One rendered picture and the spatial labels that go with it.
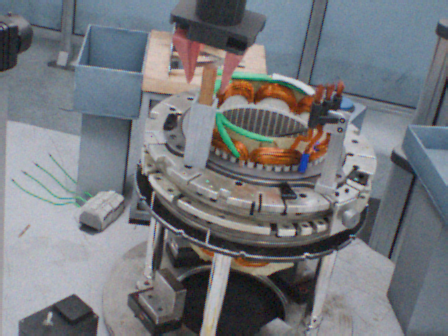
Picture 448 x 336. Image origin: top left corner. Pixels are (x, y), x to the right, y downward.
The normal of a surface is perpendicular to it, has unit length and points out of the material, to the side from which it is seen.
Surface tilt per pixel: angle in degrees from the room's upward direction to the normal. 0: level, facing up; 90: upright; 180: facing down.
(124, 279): 0
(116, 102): 90
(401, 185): 90
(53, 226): 0
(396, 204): 90
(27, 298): 0
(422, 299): 90
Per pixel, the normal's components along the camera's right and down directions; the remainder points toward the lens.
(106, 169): 0.00, 0.53
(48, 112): 0.14, -0.84
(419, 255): -0.98, -0.04
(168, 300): -0.83, 0.18
